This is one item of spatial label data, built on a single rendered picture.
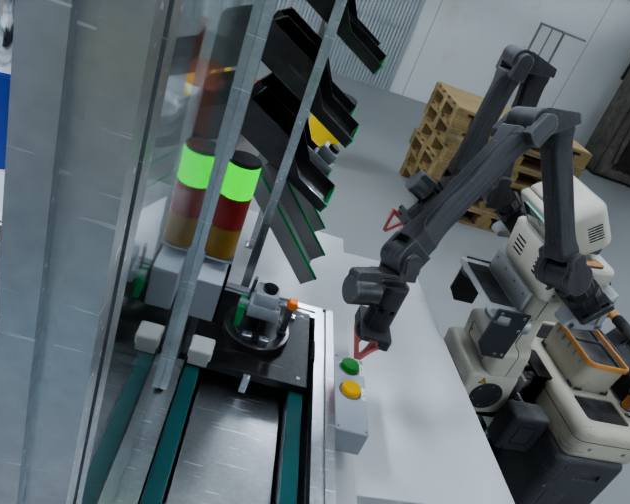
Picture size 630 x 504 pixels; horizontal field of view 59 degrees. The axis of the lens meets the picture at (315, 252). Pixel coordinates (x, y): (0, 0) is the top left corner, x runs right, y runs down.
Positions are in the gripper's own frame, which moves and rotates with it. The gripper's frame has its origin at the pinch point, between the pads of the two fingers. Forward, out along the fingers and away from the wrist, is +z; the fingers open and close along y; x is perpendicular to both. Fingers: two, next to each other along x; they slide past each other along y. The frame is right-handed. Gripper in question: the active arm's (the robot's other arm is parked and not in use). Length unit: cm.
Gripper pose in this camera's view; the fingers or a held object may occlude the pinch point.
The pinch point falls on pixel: (358, 355)
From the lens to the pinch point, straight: 119.6
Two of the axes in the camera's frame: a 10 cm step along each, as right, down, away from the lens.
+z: -3.5, 8.1, 4.7
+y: -0.3, 4.9, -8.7
